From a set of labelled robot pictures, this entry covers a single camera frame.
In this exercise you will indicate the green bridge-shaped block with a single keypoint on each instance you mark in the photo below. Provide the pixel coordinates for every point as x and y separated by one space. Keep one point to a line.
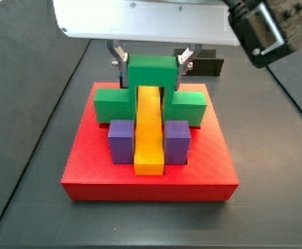
150 71

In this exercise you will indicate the purple bridge-shaped block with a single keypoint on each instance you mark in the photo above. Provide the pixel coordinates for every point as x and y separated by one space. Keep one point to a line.
122 141

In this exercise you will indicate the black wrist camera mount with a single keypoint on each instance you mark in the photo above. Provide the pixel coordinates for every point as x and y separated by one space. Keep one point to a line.
268 26

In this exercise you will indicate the red board base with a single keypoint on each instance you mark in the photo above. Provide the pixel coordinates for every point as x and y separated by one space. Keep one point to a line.
200 171

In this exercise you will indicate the yellow long block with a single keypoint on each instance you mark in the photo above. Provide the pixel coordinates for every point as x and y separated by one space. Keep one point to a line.
149 154

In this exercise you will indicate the black angled bracket holder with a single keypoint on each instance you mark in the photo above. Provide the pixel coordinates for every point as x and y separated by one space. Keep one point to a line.
206 64

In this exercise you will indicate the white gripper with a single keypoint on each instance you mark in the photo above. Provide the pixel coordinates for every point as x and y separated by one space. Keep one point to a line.
146 20

